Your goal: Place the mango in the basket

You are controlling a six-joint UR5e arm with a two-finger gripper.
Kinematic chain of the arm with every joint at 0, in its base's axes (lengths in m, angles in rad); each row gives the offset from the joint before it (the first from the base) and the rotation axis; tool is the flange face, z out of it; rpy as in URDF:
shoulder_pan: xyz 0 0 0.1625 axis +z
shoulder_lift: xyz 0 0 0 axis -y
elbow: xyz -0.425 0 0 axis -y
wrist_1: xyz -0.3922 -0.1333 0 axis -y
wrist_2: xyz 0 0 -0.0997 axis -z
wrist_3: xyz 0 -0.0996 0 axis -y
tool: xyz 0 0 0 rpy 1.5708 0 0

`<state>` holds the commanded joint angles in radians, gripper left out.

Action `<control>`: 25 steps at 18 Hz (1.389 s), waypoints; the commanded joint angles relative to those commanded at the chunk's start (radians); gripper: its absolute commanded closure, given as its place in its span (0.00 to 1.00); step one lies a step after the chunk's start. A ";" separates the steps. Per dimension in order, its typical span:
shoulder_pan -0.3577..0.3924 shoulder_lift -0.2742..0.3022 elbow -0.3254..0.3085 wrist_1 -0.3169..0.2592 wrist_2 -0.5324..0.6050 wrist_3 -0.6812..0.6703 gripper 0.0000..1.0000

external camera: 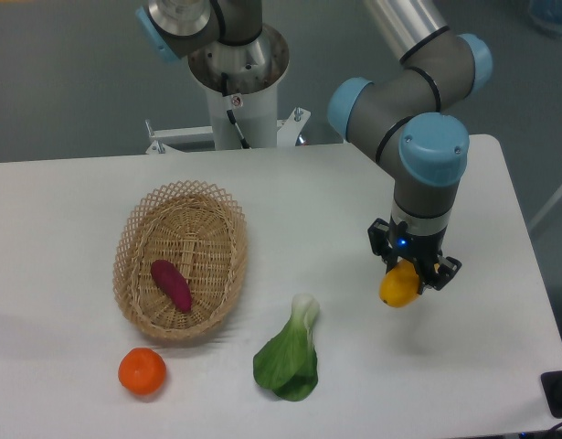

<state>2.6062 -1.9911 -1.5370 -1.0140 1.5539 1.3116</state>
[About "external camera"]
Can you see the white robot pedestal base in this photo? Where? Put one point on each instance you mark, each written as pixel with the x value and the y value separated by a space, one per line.
pixel 241 87

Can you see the blue object top right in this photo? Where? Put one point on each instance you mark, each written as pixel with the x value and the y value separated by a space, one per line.
pixel 546 15

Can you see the woven wicker basket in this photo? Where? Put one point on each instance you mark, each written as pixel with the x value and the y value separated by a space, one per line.
pixel 201 230

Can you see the black device at table edge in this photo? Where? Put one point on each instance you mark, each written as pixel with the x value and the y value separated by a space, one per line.
pixel 552 386

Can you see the yellow mango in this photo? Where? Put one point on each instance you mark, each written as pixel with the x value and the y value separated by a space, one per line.
pixel 400 285

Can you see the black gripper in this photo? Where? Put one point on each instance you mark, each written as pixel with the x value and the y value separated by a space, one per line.
pixel 416 240

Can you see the orange tangerine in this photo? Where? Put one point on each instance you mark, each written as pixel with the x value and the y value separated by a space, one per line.
pixel 142 371

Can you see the purple sweet potato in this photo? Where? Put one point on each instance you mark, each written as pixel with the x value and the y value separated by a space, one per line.
pixel 169 280

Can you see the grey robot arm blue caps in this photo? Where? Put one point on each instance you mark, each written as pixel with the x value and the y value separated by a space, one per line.
pixel 400 125

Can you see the green bok choy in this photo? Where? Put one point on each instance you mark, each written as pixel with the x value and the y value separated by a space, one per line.
pixel 287 363

